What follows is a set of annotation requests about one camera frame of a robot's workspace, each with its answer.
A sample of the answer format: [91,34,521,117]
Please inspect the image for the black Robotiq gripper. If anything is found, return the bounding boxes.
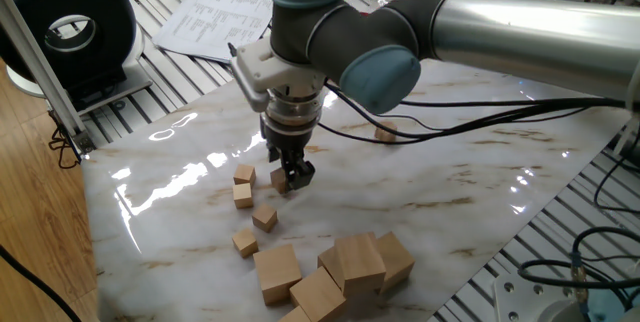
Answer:
[259,120,319,192]

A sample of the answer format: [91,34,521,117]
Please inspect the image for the small wooden cube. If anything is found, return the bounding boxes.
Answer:
[233,163,257,187]
[269,166,291,196]
[251,204,279,234]
[374,120,399,143]
[231,227,260,259]
[232,182,255,210]

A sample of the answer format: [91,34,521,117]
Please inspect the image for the large wooden cube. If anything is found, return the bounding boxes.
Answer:
[374,231,417,296]
[277,305,314,322]
[316,245,346,291]
[333,232,387,299]
[253,244,304,307]
[289,265,348,322]

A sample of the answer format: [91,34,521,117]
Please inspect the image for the white printed paper stack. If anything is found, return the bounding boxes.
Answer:
[152,0,275,64]

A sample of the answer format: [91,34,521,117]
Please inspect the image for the white marble pattern board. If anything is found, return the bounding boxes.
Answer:
[81,0,640,322]

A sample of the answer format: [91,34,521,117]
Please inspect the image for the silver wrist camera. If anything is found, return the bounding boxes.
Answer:
[227,42,272,114]

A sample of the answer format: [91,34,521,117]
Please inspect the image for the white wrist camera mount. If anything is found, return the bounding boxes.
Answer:
[230,36,327,97]

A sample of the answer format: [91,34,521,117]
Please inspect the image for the thin black wire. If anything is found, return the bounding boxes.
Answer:
[47,125,82,171]

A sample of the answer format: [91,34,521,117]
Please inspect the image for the aluminium frame profile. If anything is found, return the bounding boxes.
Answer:
[0,0,97,159]

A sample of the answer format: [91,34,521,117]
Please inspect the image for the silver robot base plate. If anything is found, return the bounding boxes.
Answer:
[493,274,576,322]

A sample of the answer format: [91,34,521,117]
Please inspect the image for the black floor cable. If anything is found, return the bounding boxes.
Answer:
[0,244,83,322]

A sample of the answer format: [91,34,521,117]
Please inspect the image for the black base cable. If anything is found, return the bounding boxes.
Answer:
[517,151,640,308]

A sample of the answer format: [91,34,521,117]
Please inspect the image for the gold cable connector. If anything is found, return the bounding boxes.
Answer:
[572,251,591,306]

